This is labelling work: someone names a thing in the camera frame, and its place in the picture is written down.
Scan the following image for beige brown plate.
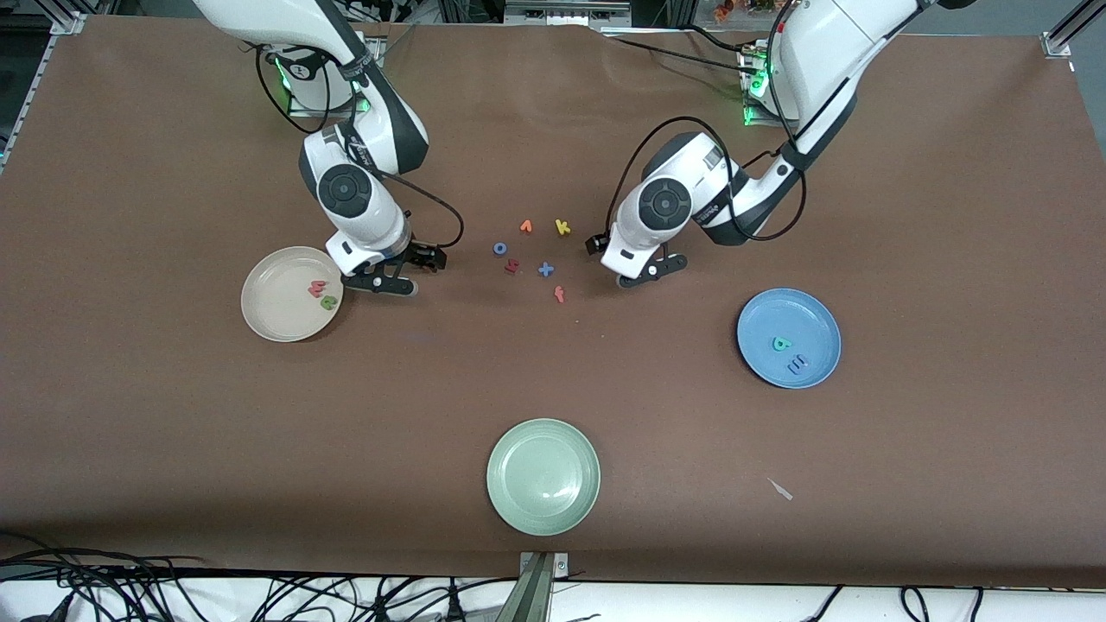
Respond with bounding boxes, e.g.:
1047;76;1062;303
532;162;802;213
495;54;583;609
240;245;345;343

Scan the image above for blue plate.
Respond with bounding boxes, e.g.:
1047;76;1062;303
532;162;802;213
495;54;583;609
736;288;842;390

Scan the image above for silver metal box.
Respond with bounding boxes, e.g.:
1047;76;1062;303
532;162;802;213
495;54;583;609
504;0;632;27

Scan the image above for pale green plate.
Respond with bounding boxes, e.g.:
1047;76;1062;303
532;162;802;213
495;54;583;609
486;418;601;537

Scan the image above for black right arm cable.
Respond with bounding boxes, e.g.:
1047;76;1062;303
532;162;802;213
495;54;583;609
255;43;465;253

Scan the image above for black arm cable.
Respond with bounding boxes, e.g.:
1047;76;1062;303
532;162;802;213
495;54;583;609
255;43;465;253
605;0;810;244

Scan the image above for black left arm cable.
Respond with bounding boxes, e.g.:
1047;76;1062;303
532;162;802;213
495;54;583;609
605;0;810;244

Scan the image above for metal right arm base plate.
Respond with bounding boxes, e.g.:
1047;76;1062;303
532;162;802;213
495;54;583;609
288;52;381;118

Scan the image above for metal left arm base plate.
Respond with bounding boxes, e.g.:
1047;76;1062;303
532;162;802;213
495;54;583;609
739;43;798;129

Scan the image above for black cable on table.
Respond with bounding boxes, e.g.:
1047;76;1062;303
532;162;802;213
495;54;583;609
605;33;751;70
681;24;754;51

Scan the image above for grey metal mount bracket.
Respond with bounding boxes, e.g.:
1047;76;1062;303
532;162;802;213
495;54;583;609
494;551;571;622

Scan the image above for aluminium frame rail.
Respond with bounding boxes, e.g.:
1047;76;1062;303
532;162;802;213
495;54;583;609
1041;0;1106;61
0;10;87;169

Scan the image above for tangled black floor cables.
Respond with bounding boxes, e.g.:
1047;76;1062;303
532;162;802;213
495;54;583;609
0;531;519;622

